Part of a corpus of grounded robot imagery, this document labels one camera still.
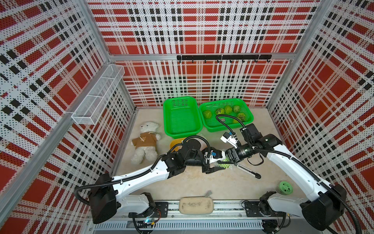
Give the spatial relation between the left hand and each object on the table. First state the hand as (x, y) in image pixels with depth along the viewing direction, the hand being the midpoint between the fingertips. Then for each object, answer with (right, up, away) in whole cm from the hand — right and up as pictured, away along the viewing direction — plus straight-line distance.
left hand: (223, 159), depth 68 cm
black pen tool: (+23, -14, +16) cm, 31 cm away
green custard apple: (0, +2, -4) cm, 4 cm away
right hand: (0, -1, 0) cm, 1 cm away
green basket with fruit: (-3, +25, +43) cm, 50 cm away
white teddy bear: (-45, +4, +24) cm, 51 cm away
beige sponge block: (-13, -24, +4) cm, 27 cm away
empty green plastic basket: (-24, +22, +46) cm, 57 cm away
